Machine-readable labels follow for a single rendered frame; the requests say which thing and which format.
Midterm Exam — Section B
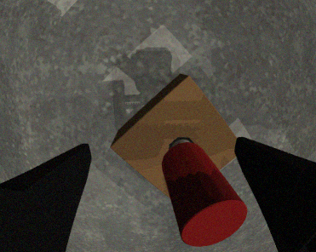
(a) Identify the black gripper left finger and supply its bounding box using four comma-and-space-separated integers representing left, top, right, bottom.
0, 143, 92, 252

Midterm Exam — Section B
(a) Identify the brown wooden block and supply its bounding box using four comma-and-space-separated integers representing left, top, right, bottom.
110, 74, 237, 198

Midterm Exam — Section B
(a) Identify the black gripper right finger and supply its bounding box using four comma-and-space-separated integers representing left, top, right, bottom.
235, 137, 316, 252

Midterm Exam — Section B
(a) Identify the red marker cap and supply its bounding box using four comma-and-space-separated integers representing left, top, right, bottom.
162, 143, 247, 247

